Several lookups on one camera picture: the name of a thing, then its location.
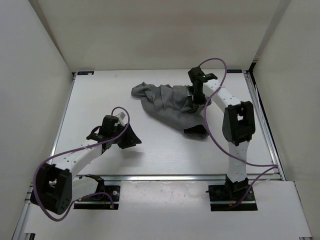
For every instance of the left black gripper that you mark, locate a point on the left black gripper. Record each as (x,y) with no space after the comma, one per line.
(131,139)

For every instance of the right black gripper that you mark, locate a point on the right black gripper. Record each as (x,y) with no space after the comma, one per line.
(199,101)

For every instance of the grey pleated skirt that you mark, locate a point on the grey pleated skirt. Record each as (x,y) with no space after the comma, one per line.
(173,106)

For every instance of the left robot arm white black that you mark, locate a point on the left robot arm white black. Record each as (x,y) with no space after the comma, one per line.
(58,185)

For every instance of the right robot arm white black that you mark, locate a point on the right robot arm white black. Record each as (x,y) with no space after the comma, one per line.
(238,127)

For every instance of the right blue corner label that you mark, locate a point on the right blue corner label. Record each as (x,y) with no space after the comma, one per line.
(234,71)

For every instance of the blue corner label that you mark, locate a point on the blue corner label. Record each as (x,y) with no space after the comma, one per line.
(234,71)
(85,73)

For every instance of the white front cover board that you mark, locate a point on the white front cover board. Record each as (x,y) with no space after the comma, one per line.
(180,210)

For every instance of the left blue corner label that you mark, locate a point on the left blue corner label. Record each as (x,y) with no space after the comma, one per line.
(85,73)

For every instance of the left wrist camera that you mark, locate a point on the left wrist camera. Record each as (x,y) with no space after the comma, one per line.
(121,118)

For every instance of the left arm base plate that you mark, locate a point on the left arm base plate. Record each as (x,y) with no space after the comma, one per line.
(102,202)

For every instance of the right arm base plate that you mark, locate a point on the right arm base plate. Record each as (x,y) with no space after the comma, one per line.
(221,201)

